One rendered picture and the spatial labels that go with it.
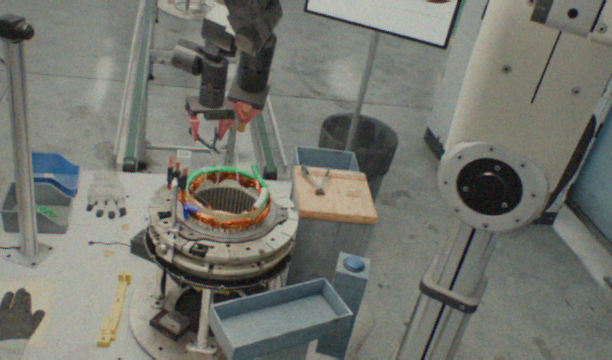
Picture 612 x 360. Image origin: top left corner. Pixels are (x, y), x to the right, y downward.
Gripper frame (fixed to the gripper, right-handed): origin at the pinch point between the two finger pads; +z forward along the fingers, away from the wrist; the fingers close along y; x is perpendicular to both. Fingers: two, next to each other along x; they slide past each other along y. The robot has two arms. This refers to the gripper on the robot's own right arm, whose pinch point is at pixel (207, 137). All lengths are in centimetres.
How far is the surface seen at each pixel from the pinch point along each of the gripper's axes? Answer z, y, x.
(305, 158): 14.4, -31.9, -9.8
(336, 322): 10, -13, 52
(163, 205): 6.8, 12.9, 15.6
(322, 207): 9.9, -24.4, 17.6
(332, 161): 14.4, -39.3, -7.5
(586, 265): 120, -234, -44
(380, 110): 126, -203, -228
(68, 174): 40, 28, -46
